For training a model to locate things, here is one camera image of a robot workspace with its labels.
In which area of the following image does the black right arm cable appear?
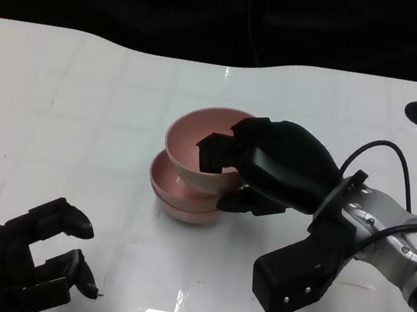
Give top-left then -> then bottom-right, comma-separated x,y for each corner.
335,134 -> 417,214

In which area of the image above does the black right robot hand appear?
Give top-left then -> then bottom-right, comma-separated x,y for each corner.
188,108 -> 349,228

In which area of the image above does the pink plastic bowl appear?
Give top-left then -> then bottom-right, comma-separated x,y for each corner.
151,191 -> 226,228
145,148 -> 249,218
158,99 -> 261,201

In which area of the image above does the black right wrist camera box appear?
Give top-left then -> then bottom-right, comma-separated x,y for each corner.
246,158 -> 370,312

